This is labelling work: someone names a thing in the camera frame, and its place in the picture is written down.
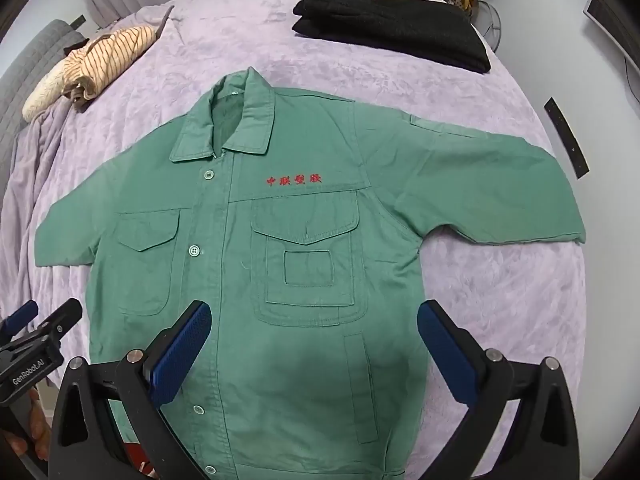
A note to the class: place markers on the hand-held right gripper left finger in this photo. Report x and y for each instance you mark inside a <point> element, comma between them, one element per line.
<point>182,355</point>

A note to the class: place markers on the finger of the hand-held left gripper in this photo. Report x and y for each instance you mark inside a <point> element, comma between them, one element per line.
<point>22,314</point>
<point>65,316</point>

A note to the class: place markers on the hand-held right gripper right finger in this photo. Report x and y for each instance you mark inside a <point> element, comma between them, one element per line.
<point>445,355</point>

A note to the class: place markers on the green work jacket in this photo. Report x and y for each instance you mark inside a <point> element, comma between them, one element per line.
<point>300,260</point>

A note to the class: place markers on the black folded clothes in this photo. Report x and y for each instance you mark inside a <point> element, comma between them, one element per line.
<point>390,20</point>

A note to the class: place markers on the person's left hand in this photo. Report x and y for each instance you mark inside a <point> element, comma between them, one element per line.
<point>36,425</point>

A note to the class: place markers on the grey quilted headboard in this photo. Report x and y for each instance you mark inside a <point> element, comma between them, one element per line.
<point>30,60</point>

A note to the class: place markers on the beige striped garment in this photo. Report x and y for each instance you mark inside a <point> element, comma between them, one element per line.
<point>95,62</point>

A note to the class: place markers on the purple fleece blanket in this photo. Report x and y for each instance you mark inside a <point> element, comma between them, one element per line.
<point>350,75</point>

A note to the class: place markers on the white standing fan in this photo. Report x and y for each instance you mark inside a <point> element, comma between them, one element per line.
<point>487,25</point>

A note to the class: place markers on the black wall strip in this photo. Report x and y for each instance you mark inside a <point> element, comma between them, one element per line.
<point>567,140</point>

